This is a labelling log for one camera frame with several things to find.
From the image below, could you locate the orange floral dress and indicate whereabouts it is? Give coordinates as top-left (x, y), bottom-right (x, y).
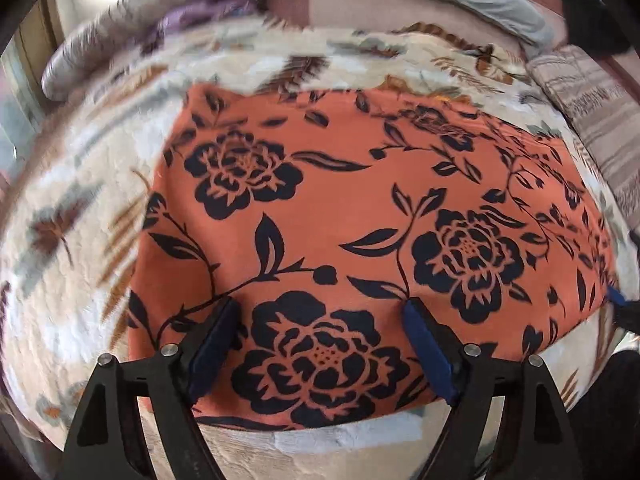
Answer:
top-left (125, 82), bottom-right (618, 431)

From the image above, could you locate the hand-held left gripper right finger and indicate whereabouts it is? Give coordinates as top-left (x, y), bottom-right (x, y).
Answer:
top-left (402, 297), bottom-right (587, 480)

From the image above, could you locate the wooden window frame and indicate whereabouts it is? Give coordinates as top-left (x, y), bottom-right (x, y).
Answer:
top-left (12, 0), bottom-right (68, 81)

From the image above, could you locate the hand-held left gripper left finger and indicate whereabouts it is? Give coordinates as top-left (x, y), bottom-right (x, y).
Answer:
top-left (52, 296), bottom-right (241, 480)

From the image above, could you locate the striped floral pillow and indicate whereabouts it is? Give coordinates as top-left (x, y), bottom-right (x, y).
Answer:
top-left (525, 45), bottom-right (640, 221)

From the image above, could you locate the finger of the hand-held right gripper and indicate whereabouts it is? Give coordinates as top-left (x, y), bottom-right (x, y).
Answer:
top-left (606, 284), bottom-right (640, 333)

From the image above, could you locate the pink bed sheet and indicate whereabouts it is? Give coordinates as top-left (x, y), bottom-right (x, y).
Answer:
top-left (265, 0), bottom-right (526, 43)

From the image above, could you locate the leaf printed blanket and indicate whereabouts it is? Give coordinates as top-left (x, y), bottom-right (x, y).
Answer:
top-left (0, 10), bottom-right (640, 480)

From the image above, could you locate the black cloth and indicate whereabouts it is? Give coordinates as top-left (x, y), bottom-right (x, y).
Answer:
top-left (530, 0), bottom-right (633, 58)

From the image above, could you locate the purple cloth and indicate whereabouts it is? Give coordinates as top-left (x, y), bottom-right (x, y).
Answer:
top-left (160, 0), bottom-right (261, 31)

